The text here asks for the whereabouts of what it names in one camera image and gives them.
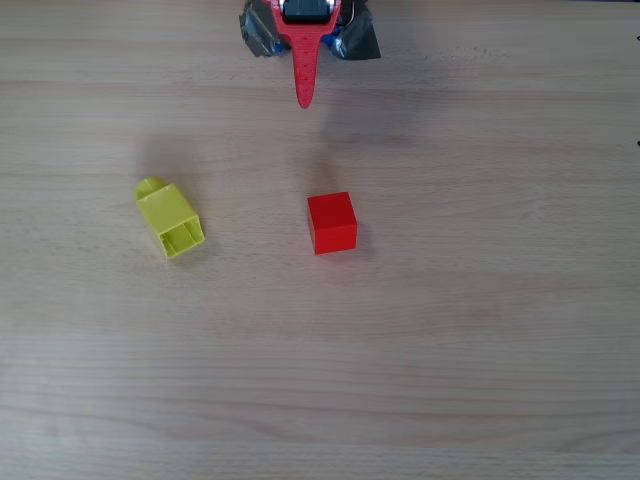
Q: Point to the red cube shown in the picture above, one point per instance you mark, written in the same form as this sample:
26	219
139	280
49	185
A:
332	225

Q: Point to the grey duct tape piece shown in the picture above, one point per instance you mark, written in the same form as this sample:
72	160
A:
255	30
357	40

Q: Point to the yellow toy block with knob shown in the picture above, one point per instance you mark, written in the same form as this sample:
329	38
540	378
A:
167	210

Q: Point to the blue and red robot base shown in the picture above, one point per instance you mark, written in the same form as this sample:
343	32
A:
280	47

